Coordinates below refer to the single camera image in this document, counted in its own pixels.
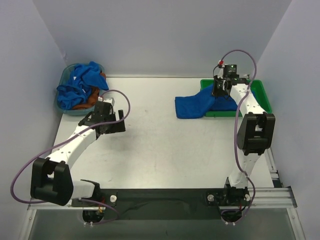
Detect green plastic tray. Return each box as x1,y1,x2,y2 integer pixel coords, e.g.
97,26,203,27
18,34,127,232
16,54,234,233
205,79,272,118

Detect orange brown towel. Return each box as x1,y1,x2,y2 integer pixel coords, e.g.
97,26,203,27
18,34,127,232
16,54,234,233
69,65,109,110

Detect blue towel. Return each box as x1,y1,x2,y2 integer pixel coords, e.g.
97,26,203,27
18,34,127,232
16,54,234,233
174,84,216,119
206,96,238,113

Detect pile of blue towels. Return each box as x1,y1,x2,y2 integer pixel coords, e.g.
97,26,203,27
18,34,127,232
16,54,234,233
56,61,109,111

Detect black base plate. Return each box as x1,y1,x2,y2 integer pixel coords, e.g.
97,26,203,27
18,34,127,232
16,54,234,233
71,187,251,223

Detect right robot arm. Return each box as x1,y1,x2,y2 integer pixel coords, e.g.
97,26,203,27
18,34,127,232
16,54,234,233
212,76,276,189

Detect teal plastic basket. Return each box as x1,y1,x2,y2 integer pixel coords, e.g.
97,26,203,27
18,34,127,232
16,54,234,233
55,61,109,116

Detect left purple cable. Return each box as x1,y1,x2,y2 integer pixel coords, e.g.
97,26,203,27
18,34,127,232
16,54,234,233
9,89,131,225

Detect aluminium frame rail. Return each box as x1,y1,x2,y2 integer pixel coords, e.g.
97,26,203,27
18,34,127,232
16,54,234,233
27,187,297,210

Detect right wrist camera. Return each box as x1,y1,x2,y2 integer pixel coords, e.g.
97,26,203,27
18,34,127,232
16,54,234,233
222,64,239,78

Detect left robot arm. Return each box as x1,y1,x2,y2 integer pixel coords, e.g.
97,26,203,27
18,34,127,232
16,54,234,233
30,101,126,206

